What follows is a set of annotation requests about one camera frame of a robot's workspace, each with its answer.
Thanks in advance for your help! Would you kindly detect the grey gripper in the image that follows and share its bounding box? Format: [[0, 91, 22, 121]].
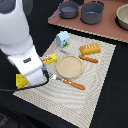
[[17, 56, 48, 86]]

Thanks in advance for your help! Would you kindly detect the yellow toy butter box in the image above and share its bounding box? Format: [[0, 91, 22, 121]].
[[41, 53, 57, 64]]

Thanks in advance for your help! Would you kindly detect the light blue milk carton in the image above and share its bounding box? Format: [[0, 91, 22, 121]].
[[56, 31, 69, 48]]

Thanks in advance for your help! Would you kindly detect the orange toy bread loaf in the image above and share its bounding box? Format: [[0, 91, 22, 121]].
[[80, 43, 101, 55]]

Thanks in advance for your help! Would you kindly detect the grey toy saucepan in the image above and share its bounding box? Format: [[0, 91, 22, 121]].
[[49, 1, 79, 20]]

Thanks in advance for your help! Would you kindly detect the yellow toy cheese wedge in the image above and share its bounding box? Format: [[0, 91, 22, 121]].
[[16, 74, 28, 89]]

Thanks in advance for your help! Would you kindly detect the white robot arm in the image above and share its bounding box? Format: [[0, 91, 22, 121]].
[[0, 0, 43, 85]]

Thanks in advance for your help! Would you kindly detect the round wooden plate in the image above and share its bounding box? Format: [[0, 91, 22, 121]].
[[56, 55, 83, 79]]

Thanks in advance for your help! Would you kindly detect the beige woven placemat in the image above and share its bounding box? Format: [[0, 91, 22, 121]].
[[14, 34, 115, 128]]

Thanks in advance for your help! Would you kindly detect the grey toy stock pot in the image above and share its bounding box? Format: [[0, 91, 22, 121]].
[[81, 2, 104, 24]]

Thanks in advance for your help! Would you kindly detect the pink toy stove board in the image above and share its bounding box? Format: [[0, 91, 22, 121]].
[[48, 0, 128, 43]]

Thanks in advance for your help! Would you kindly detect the beige toy bowl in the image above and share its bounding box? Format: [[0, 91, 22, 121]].
[[116, 4, 128, 30]]

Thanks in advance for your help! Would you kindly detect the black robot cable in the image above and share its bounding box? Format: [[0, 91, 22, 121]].
[[0, 68, 50, 93]]

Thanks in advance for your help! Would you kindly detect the wooden handled toy fork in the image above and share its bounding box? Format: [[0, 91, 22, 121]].
[[49, 73, 85, 90]]

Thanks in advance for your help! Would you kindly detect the wooden handled toy knife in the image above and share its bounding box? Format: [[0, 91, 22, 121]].
[[59, 49, 98, 63]]

